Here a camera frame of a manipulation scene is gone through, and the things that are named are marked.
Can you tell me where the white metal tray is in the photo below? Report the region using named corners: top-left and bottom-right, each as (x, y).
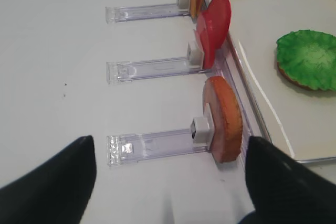
top-left (229, 0), bottom-right (335, 163)

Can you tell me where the bread slice in holder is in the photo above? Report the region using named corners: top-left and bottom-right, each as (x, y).
top-left (203, 76), bottom-right (243, 163)

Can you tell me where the white pusher block near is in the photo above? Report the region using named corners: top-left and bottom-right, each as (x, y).
top-left (190, 116), bottom-right (214, 145)

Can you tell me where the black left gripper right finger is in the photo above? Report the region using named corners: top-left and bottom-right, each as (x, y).
top-left (240, 136), bottom-right (335, 223)

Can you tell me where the red tomato slice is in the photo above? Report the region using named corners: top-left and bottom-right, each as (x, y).
top-left (196, 0), bottom-right (232, 46)
top-left (194, 29), bottom-right (224, 69)

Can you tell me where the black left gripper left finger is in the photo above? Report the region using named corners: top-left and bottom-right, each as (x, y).
top-left (1, 135), bottom-right (97, 223)

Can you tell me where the green lettuce leaf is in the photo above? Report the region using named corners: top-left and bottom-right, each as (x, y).
top-left (276, 30), bottom-right (335, 91)

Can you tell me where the white pusher block middle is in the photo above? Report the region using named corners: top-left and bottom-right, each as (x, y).
top-left (187, 40), bottom-right (204, 66)

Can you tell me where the clear acrylic left rack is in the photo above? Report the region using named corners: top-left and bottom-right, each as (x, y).
top-left (102, 4), bottom-right (253, 167)

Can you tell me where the bottom bread slice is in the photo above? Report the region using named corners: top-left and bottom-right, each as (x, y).
top-left (277, 62), bottom-right (312, 91)

